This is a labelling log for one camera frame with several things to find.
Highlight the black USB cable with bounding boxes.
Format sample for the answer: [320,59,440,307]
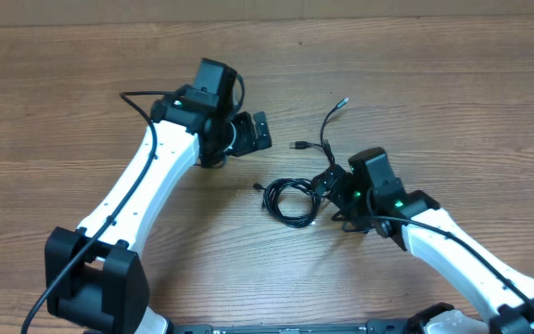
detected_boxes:
[252,96,350,229]

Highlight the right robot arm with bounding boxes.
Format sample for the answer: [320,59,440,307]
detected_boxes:
[311,145,534,333]

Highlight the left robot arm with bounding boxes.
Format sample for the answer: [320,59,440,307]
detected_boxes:
[21,58,272,333]

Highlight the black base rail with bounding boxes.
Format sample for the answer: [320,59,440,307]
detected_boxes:
[168,319,425,334]

